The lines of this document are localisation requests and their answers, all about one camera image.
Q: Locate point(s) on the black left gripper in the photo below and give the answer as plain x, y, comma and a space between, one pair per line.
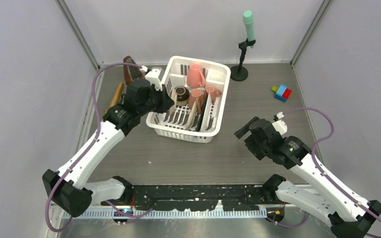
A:
166, 101

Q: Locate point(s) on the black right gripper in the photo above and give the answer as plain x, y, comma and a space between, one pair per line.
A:
255, 152

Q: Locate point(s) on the black patterned ceramic bowl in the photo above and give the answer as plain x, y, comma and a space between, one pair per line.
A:
182, 95

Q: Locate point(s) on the red and cream saucer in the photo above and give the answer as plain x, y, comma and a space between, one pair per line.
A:
191, 115

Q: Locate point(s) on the white round plate with lettering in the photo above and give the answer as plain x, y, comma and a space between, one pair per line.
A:
208, 120

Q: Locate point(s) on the white plastic dish rack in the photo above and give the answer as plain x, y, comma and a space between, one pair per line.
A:
173, 126

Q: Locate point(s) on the large pink mug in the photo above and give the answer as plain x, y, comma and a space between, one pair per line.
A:
195, 76

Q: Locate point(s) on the small pink cup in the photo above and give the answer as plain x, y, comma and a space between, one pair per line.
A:
213, 92

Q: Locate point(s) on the red small plate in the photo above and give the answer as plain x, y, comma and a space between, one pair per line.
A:
174, 98

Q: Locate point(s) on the teal square plate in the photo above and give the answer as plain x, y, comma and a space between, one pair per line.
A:
200, 118

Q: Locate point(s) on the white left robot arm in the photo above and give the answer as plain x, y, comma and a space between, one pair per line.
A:
68, 186

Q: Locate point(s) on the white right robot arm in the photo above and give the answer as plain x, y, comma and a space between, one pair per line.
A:
348, 214

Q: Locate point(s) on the brown wooden metronome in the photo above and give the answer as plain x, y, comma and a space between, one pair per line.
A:
131, 73

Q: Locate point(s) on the wooden pestle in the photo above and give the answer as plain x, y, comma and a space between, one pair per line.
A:
116, 96

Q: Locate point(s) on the colourful toy blocks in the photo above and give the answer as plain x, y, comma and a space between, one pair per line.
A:
282, 92

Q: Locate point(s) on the black microphone stand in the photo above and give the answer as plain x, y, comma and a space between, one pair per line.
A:
239, 72

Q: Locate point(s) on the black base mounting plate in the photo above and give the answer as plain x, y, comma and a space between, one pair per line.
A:
233, 197

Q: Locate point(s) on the mint green microphone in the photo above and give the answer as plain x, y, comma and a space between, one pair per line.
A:
248, 20

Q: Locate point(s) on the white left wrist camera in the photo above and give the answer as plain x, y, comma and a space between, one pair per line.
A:
154, 76

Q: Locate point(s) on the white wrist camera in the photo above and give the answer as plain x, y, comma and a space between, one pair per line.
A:
278, 124
154, 76

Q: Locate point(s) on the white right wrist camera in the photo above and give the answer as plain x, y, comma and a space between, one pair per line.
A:
278, 124

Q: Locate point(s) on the slotted white cable duct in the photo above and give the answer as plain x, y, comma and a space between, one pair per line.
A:
217, 213

